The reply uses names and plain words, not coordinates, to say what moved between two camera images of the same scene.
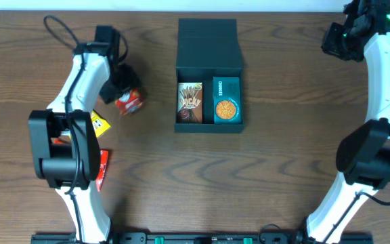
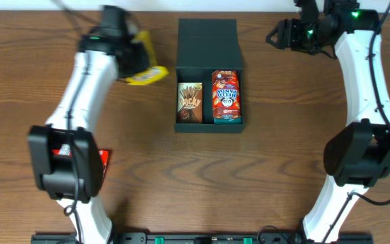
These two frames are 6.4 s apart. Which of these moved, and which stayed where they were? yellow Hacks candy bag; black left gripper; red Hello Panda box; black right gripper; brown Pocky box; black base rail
Moved: yellow Hacks candy bag; red Hello Panda box; black left gripper; black right gripper
Stayed: black base rail; brown Pocky box
